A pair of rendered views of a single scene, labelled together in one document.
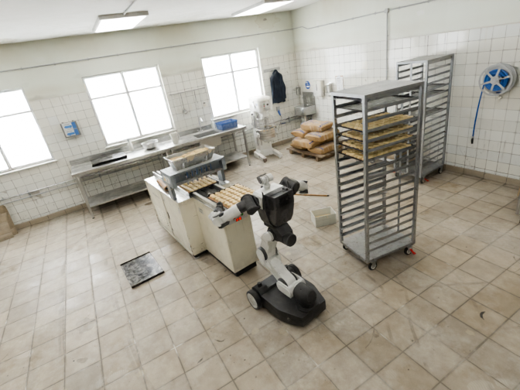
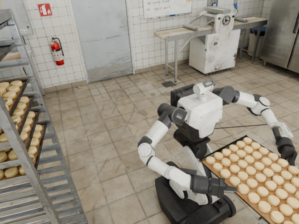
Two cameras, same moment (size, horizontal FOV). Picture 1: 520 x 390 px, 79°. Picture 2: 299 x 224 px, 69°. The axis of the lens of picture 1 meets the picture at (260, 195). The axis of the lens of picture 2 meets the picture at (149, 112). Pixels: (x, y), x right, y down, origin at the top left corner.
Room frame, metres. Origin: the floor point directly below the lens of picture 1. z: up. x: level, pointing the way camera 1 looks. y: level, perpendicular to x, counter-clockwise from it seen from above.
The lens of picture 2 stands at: (3.64, -0.31, 1.92)
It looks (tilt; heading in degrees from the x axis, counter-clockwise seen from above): 33 degrees down; 185
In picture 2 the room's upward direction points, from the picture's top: 4 degrees counter-clockwise
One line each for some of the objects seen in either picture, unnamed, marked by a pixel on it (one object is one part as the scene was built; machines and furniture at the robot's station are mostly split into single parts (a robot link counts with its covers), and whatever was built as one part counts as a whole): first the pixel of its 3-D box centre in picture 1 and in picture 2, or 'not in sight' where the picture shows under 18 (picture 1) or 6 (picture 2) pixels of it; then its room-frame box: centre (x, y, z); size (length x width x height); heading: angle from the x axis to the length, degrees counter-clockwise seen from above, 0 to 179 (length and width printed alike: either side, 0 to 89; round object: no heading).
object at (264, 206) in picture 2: not in sight; (264, 206); (3.01, 0.13, 1.01); 0.05 x 0.05 x 0.02
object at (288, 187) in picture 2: not in sight; (289, 188); (2.91, 0.29, 1.01); 0.05 x 0.05 x 0.02
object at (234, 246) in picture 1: (225, 229); not in sight; (3.25, 0.47, 0.45); 0.70 x 0.34 x 0.90; 32
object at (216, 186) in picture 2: not in sight; (211, 186); (2.89, -0.08, 1.00); 0.12 x 0.10 x 0.13; 78
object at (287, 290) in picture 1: (290, 284); (184, 184); (2.31, -0.14, 0.28); 0.21 x 0.20 x 0.13; 33
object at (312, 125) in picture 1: (316, 125); not in sight; (6.80, -1.48, 0.62); 0.72 x 0.42 x 0.17; 33
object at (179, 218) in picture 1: (191, 207); not in sight; (4.08, 0.99, 0.42); 1.28 x 0.72 x 0.84; 32
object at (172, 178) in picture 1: (196, 176); not in sight; (3.68, 0.74, 1.01); 0.72 x 0.33 x 0.34; 122
